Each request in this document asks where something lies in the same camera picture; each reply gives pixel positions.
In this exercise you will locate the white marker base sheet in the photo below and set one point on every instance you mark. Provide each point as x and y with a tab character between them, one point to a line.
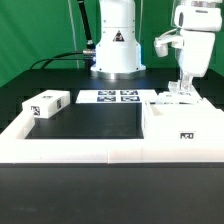
116	96

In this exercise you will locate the white U-shaped fence frame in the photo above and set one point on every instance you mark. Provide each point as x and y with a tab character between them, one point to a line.
16	148

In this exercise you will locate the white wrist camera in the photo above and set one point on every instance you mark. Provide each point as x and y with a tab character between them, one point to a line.
171	37

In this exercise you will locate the white block with marker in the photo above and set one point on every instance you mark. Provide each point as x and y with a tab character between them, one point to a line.
47	103

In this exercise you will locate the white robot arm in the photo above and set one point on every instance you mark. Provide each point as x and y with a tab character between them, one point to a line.
194	24

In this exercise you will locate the small white cabinet part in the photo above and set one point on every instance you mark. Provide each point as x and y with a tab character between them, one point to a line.
164	98

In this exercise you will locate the white cabinet body box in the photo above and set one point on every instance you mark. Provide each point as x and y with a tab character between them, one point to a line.
182	122

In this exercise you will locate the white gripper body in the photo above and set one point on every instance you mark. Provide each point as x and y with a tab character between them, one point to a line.
194	57

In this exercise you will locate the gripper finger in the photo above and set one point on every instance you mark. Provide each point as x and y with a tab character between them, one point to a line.
186	83

